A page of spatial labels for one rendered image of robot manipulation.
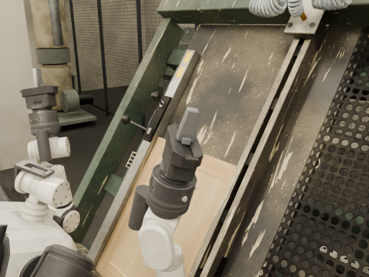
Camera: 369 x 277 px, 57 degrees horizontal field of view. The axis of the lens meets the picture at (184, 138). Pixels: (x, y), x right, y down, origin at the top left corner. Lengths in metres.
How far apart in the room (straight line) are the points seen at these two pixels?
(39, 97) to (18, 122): 3.61
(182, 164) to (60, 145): 0.65
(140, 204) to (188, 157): 0.18
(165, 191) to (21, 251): 0.33
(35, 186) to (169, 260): 0.36
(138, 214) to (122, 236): 0.64
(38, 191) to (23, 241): 0.12
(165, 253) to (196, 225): 0.45
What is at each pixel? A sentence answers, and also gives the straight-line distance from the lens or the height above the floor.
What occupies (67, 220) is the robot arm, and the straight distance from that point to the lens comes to 1.23.
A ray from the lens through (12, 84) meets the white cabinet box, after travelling 4.67.
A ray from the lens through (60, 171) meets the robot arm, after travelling 1.20.
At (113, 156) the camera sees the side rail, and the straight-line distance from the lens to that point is 1.56.
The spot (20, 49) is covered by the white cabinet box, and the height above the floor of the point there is 1.47.
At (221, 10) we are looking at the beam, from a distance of 1.40.
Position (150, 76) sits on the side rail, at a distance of 1.59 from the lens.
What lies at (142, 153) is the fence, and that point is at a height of 1.29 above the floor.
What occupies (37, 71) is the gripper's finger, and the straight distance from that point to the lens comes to 1.19.
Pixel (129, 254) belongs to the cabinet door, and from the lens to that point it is 1.31.
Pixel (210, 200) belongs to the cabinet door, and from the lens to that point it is 1.12.
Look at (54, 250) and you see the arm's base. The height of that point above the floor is 1.38.
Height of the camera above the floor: 1.79
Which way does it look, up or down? 19 degrees down
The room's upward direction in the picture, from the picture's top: straight up
